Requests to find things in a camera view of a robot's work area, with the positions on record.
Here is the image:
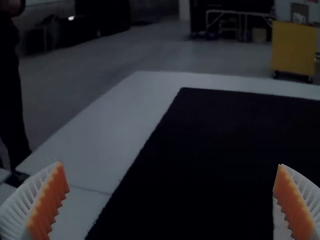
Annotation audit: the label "yellow wheeled cabinet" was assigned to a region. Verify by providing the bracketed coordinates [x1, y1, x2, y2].
[271, 19, 319, 83]

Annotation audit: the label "person's legs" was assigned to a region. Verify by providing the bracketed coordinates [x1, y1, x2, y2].
[0, 0, 33, 185]

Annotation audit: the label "metal frame table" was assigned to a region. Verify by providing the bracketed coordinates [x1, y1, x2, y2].
[205, 9, 275, 42]

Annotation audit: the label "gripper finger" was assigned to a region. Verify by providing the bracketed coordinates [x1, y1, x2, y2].
[0, 160, 71, 240]
[271, 163, 320, 240]

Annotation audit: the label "black mat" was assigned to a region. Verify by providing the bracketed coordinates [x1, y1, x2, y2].
[84, 86, 320, 240]

